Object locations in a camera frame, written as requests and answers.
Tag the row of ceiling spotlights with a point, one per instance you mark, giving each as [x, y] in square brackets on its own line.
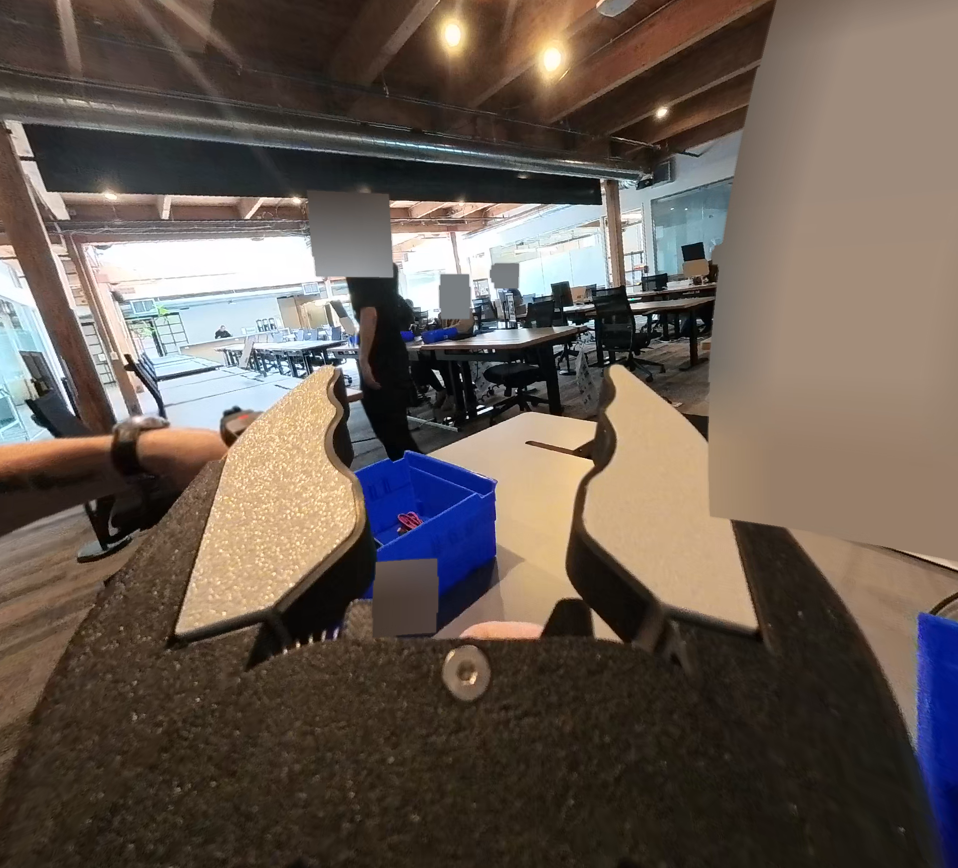
[451, 32]

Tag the silver ventilation duct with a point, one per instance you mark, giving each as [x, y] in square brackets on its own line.
[299, 127]

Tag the white ceiling speaker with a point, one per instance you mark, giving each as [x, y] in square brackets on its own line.
[617, 0]

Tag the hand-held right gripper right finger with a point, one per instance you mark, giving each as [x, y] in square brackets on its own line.
[658, 516]

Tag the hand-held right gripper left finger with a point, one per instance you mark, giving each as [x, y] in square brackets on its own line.
[277, 509]

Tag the person's left forearm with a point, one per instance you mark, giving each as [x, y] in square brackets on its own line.
[60, 464]

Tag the wooden support post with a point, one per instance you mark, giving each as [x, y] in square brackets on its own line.
[45, 299]
[614, 232]

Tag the black wristwatch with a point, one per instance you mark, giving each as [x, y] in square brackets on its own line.
[135, 449]

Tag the blue plastic bin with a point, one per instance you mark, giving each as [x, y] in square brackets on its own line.
[449, 531]
[939, 733]

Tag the black office chair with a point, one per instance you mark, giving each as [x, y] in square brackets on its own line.
[516, 378]
[112, 531]
[621, 329]

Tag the wooden top office desk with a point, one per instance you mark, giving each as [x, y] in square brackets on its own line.
[651, 303]
[494, 340]

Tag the white printed floor sign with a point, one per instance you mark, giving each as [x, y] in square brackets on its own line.
[586, 374]

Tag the person's left hand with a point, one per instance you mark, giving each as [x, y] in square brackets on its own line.
[194, 449]

